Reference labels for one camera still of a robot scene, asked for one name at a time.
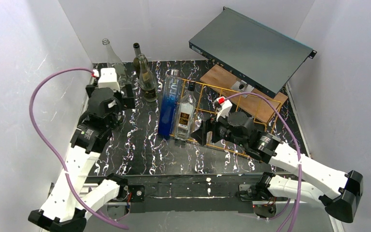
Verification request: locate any clear labelled wine bottle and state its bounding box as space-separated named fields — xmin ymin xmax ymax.
xmin=138 ymin=53 xmax=157 ymax=102

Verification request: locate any clear square liquor bottle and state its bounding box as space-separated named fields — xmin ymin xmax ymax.
xmin=174 ymin=81 xmax=196 ymax=141

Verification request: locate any blue tall glass bottle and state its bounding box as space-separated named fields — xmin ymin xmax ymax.
xmin=157 ymin=69 xmax=182 ymax=140

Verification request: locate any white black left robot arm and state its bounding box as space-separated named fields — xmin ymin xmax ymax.
xmin=28 ymin=81 xmax=129 ymax=232

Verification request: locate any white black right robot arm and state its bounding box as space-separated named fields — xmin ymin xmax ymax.
xmin=190 ymin=112 xmax=363 ymax=223

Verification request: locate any clear tall empty bottle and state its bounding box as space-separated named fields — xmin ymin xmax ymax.
xmin=102 ymin=38 xmax=128 ymax=87

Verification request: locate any dark green wine bottle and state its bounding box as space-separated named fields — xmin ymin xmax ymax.
xmin=133 ymin=43 xmax=141 ymax=76

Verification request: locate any wooden board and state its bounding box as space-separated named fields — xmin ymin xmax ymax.
xmin=200 ymin=65 xmax=288 ymax=123

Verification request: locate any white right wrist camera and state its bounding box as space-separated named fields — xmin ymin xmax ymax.
xmin=214 ymin=97 xmax=232 ymax=121

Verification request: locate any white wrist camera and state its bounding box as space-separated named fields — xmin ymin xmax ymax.
xmin=214 ymin=97 xmax=232 ymax=121
xmin=92 ymin=68 xmax=121 ymax=92

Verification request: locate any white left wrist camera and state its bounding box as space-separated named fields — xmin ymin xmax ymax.
xmin=92 ymin=68 xmax=121 ymax=92

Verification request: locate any grey metal bracket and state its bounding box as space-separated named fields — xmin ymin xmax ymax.
xmin=231 ymin=80 xmax=255 ymax=92

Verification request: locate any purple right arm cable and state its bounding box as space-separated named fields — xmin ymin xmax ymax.
xmin=225 ymin=92 xmax=303 ymax=232

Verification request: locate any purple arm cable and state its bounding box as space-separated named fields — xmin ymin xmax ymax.
xmin=225 ymin=92 xmax=303 ymax=232
xmin=29 ymin=67 xmax=130 ymax=231

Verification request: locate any gold wire wine rack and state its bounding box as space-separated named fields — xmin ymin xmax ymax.
xmin=174 ymin=92 xmax=284 ymax=163

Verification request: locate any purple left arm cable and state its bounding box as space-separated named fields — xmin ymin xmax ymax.
xmin=29 ymin=67 xmax=130 ymax=231

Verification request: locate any aluminium frame rail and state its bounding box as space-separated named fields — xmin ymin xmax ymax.
xmin=40 ymin=64 xmax=346 ymax=232

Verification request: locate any grey rack-mount network switch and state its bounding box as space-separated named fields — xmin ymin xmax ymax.
xmin=189 ymin=7 xmax=317 ymax=98

